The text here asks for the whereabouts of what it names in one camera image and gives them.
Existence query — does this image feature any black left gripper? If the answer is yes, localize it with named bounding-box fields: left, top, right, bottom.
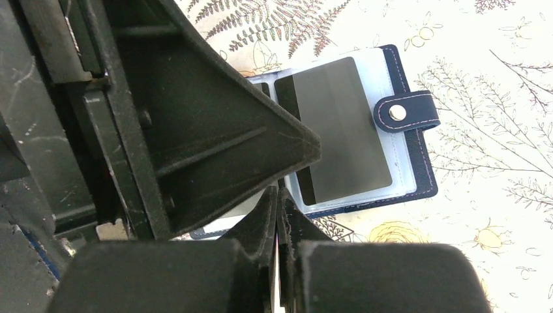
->
left=1, top=1, right=151, bottom=312

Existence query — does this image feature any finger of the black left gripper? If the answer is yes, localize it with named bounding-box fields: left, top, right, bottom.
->
left=80, top=1, right=321, bottom=239

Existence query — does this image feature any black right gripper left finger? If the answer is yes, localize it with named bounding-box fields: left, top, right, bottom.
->
left=48, top=186, right=278, bottom=312

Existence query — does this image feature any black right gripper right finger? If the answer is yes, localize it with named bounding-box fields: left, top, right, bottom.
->
left=276, top=188, right=491, bottom=312

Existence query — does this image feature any black credit card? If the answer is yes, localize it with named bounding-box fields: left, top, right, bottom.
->
left=254, top=82, right=271, bottom=97
left=274, top=57, right=393, bottom=205

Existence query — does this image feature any blue leather card holder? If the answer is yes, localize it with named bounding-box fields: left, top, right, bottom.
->
left=190, top=44, right=441, bottom=241

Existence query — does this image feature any floral tablecloth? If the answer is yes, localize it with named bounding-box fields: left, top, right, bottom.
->
left=178, top=1, right=552, bottom=312

